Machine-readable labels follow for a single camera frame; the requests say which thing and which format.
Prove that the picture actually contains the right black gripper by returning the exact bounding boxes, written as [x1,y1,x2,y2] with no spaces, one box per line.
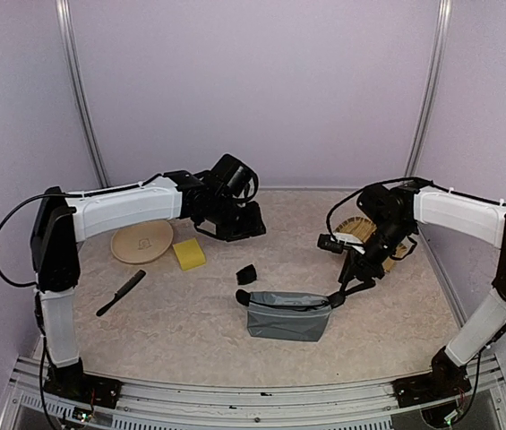
[339,217,415,295]

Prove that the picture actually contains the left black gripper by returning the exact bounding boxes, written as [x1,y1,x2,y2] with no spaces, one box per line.
[209,195,267,243]

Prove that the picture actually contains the black clipper guard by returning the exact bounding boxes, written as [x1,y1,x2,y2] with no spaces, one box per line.
[236,264,258,286]

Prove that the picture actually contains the grey zip pouch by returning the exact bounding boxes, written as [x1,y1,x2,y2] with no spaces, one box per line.
[236,289,346,342]

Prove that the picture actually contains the black comb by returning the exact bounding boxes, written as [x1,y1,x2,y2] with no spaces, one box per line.
[96,270,146,317]

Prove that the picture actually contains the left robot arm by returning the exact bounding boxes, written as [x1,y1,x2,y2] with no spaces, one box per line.
[0,154,266,399]

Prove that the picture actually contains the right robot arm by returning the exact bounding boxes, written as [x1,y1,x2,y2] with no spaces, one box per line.
[317,176,506,398]

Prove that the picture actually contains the yellow sponge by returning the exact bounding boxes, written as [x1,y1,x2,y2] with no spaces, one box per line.
[173,238,206,271]

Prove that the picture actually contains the woven bamboo tray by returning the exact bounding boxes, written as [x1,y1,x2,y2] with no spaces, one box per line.
[333,216,408,272]

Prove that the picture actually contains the beige round plate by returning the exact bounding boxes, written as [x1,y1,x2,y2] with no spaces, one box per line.
[110,220,174,265]

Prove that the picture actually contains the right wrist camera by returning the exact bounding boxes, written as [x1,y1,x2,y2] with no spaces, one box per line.
[317,232,364,254]

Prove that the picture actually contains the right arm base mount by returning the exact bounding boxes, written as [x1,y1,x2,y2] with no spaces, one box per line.
[391,347,472,408]

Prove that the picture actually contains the aluminium front rail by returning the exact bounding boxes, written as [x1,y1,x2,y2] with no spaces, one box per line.
[0,353,506,430]

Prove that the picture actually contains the right aluminium frame post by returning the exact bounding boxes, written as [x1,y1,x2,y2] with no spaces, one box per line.
[405,0,453,176]

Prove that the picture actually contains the aluminium frame post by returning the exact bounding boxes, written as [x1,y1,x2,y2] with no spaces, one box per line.
[405,0,453,176]
[56,0,110,188]

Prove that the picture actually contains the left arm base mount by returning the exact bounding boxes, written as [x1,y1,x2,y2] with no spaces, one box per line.
[44,359,122,409]

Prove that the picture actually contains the left aluminium frame post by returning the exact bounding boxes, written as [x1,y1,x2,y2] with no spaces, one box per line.
[56,0,110,188]

